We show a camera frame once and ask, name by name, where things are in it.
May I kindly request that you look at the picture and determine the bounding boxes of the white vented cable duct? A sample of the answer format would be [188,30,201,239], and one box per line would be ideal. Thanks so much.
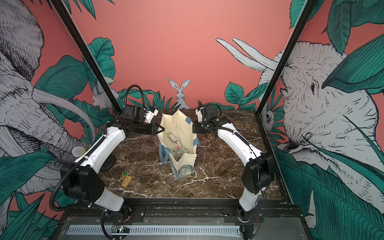
[66,225,242,237]

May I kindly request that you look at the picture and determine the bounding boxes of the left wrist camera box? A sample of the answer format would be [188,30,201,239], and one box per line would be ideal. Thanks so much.
[122,105,159,124]

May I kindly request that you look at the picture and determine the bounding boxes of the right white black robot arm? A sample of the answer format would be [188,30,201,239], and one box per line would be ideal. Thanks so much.
[193,116,276,212]

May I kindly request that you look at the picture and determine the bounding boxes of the black frame post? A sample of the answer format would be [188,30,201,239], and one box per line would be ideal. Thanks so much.
[256,0,317,117]
[51,0,122,114]

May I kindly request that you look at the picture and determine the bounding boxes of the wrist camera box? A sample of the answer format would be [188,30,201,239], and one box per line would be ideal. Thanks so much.
[195,103,223,123]
[122,105,159,124]

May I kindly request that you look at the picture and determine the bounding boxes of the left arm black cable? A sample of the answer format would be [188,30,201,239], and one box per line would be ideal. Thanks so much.
[123,84,147,109]

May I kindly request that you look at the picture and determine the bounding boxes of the black right frame post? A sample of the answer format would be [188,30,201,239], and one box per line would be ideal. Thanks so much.
[256,0,317,117]

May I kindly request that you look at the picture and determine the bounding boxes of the cream canvas tote bag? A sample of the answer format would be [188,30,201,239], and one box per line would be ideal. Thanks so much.
[157,110,200,180]

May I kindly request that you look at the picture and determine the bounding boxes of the black left frame post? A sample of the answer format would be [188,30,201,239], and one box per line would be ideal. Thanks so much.
[51,0,122,114]

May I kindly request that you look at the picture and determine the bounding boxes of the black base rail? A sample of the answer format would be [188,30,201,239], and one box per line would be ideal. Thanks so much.
[59,197,304,224]

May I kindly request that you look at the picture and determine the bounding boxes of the clear compass case barcode label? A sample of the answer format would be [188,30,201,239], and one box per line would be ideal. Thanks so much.
[167,132,180,145]

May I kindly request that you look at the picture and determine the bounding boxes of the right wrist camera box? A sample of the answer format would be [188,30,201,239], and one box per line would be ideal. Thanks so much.
[195,103,223,123]

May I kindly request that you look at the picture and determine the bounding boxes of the small wooden tag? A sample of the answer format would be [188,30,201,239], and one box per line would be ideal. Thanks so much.
[121,176,132,188]

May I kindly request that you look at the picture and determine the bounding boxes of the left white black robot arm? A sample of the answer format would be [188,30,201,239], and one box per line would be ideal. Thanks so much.
[55,119,165,212]

